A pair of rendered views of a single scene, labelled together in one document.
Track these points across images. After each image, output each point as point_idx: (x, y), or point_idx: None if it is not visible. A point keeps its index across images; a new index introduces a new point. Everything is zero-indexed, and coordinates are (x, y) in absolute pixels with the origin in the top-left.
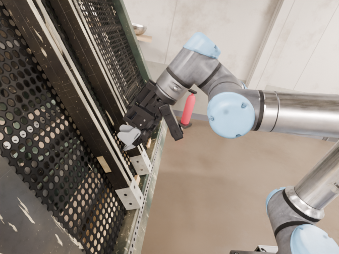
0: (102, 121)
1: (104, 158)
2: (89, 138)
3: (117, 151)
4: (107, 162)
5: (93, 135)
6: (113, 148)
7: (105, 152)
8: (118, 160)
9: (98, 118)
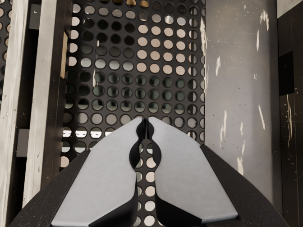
0: (6, 148)
1: (60, 66)
2: (58, 125)
3: (19, 48)
4: (61, 56)
5: (52, 131)
6: (24, 65)
7: (55, 79)
8: (31, 29)
9: (12, 163)
